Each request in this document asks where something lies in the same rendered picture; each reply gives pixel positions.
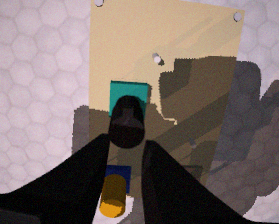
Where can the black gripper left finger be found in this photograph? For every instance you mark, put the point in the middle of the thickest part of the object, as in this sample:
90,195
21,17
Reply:
68,194

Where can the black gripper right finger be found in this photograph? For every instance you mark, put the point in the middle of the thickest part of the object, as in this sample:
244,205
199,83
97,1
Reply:
172,196

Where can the tan circuit board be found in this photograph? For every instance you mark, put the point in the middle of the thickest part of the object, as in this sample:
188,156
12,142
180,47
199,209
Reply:
159,70

